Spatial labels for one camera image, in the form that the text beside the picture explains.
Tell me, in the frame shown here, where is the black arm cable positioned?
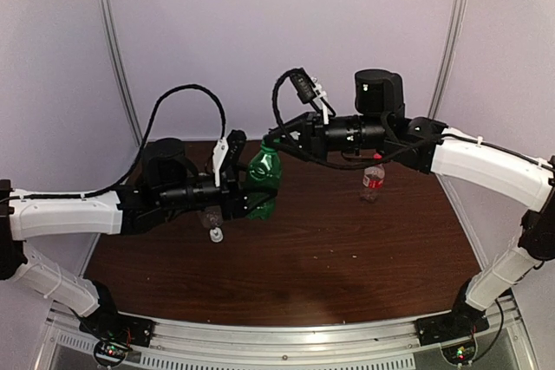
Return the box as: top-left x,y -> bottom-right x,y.
271,67 -> 443,170
12,83 -> 229,202

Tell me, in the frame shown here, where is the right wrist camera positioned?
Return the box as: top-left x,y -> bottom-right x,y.
289,68 -> 336,125

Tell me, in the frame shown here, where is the aluminium corner post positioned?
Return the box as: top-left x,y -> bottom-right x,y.
428,0 -> 467,119

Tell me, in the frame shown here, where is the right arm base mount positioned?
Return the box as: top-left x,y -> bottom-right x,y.
415,281 -> 489,367

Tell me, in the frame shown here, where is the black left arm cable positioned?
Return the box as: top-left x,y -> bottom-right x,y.
12,83 -> 229,202

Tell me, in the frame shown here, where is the clear plastic bottle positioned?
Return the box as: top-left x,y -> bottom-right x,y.
198,207 -> 224,230

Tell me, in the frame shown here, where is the white flip bottle cap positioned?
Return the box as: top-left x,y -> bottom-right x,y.
209,227 -> 224,243

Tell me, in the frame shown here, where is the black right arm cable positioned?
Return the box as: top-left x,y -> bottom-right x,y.
271,67 -> 443,170

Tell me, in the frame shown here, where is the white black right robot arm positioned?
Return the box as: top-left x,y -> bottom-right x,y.
247,68 -> 554,337

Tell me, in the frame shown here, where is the left aluminium frame post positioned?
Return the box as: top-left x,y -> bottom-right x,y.
99,0 -> 142,146

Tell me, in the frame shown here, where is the green plastic bottle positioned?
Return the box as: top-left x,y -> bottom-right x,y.
245,140 -> 283,220

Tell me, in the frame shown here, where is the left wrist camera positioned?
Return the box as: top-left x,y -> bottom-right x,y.
212,129 -> 246,187

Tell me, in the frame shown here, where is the clear bottle red cap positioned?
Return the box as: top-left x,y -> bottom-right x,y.
360,153 -> 385,202

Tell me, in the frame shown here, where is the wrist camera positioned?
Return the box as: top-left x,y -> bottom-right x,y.
212,129 -> 246,187
289,68 -> 336,125

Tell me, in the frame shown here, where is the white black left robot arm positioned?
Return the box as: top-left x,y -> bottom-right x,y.
1,131 -> 279,339

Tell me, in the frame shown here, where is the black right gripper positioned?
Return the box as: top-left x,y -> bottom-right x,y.
264,109 -> 389,165

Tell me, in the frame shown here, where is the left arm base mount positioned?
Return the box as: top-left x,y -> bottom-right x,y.
72,281 -> 154,369

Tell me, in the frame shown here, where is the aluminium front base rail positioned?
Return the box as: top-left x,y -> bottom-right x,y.
30,295 -> 539,369

